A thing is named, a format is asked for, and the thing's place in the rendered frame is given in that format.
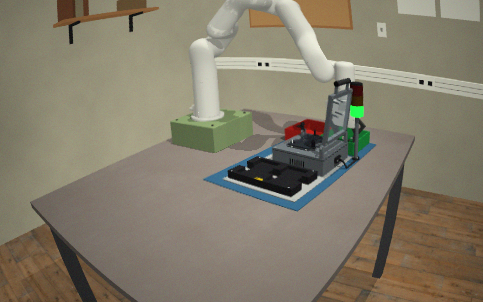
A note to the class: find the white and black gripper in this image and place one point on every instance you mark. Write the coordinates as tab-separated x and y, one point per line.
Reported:
351	124

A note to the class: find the green bin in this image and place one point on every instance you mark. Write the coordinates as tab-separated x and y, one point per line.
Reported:
363	141

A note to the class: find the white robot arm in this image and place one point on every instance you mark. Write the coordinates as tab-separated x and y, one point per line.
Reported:
203	51

